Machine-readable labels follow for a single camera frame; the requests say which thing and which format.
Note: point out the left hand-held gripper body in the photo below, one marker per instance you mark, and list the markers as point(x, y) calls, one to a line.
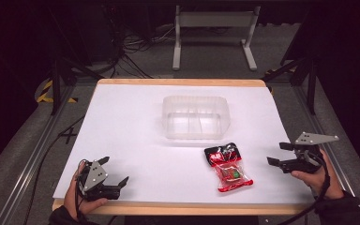
point(94, 178)

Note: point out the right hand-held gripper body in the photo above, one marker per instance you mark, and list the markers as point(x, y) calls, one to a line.
point(306, 157)

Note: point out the person's right hand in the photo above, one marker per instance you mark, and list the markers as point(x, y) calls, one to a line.
point(320, 181)

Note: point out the person's left hand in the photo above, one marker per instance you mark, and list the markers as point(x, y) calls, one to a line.
point(72, 195)

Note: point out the white paper sheet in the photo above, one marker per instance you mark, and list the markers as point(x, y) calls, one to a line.
point(131, 137)

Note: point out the black tape cross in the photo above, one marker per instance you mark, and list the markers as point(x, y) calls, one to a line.
point(68, 135)

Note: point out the red snack packet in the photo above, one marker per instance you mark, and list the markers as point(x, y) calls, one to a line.
point(228, 168)

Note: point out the black metal stand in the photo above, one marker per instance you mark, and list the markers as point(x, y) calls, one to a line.
point(56, 87)
point(311, 81)

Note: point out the clear plastic container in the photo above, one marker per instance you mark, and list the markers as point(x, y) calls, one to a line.
point(195, 117)

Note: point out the aluminium rail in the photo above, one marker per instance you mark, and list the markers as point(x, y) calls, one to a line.
point(28, 175)
point(325, 134)

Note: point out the white metal table frame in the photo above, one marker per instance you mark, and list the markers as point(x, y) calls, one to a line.
point(215, 19)

